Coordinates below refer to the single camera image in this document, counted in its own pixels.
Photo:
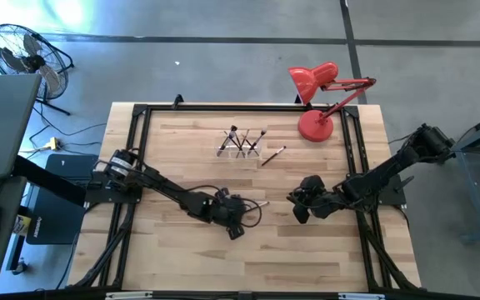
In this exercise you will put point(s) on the red desk lamp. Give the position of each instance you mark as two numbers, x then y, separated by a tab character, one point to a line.
316	127

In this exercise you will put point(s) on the black aluminium table frame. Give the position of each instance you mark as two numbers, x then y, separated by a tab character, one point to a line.
223	107

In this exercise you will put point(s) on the white bracket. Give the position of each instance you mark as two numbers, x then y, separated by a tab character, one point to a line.
361	296
128	295

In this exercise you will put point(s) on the thin black pencil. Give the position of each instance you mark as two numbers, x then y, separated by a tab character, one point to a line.
273	156

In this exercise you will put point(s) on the grey metal cart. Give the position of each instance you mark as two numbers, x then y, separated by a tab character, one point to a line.
452	153

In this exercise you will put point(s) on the black floor fan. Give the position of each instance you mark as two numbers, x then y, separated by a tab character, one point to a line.
27	62

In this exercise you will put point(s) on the dark grey desk panel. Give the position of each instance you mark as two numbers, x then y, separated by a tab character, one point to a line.
2	125

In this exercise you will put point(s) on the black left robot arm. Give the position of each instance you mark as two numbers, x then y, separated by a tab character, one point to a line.
165	189

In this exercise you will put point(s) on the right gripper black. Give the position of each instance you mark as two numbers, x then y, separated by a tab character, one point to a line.
313	202

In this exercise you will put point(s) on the black caster wheel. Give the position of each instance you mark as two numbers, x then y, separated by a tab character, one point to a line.
20	266

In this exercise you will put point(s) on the black eyeliner pencil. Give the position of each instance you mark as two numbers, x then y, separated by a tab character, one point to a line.
264	203

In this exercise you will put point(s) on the yellow and white box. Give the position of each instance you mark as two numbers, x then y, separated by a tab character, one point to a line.
22	225

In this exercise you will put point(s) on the yellow power plug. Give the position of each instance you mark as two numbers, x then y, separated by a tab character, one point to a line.
53	144

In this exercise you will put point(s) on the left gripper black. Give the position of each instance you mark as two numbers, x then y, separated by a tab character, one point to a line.
225	212

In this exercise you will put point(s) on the black case with white print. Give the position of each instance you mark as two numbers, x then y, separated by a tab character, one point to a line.
52	216

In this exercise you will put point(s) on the clear acrylic brush organizer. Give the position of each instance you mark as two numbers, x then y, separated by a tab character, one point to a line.
258	153

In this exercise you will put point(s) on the black frame clamp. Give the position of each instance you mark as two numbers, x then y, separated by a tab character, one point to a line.
298	100
178	100

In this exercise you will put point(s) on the black crossbeam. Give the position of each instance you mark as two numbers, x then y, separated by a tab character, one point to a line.
56	295

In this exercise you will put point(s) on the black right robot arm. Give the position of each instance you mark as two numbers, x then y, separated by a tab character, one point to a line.
390	166

